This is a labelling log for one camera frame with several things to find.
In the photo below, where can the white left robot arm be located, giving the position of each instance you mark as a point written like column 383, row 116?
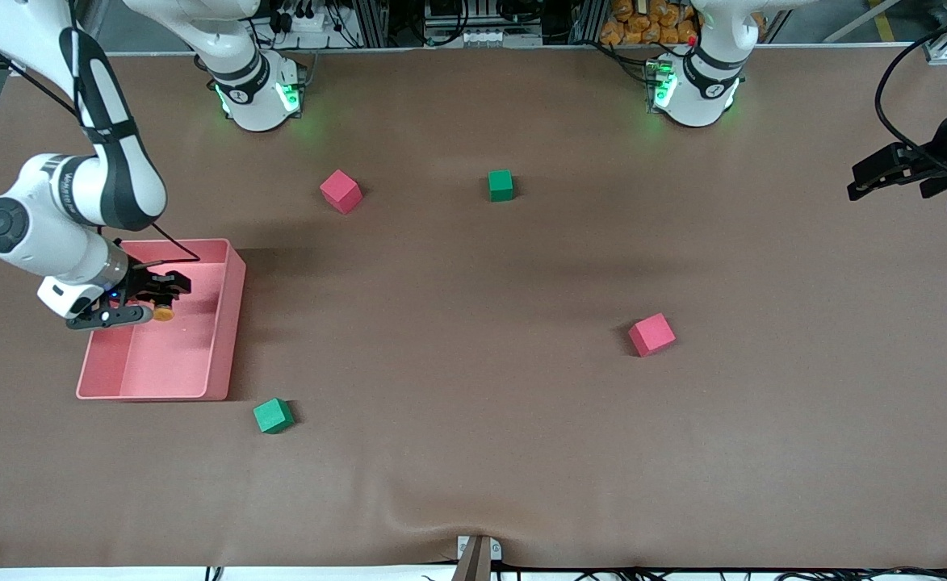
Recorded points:
column 695, row 109

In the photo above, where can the white power strip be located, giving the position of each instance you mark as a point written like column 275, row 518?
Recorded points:
column 303, row 22

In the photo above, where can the pink plastic tray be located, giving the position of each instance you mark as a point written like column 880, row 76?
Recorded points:
column 174, row 363

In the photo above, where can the white connector row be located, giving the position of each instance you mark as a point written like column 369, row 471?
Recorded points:
column 481, row 37

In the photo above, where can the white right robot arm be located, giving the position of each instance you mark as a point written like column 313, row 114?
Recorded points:
column 37, row 242

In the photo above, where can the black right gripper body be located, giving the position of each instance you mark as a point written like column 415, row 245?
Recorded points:
column 142, row 282

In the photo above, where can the aluminium frame post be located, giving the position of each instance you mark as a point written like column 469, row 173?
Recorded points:
column 586, row 20
column 372, row 20

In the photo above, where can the black electronics box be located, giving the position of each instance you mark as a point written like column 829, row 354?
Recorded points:
column 457, row 12

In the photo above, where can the orange capped black button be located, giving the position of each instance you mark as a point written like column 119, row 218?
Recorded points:
column 164, row 313

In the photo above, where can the grey camera post bracket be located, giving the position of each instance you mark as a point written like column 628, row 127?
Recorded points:
column 477, row 557

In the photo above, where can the pink foam cube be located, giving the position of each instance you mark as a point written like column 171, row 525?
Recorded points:
column 340, row 192
column 651, row 335

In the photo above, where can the pile of orange objects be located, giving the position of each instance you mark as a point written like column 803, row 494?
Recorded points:
column 643, row 24

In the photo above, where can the green foam cube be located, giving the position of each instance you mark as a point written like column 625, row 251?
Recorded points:
column 500, row 186
column 273, row 415

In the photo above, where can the brown table cloth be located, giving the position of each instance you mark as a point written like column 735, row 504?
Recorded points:
column 473, row 452

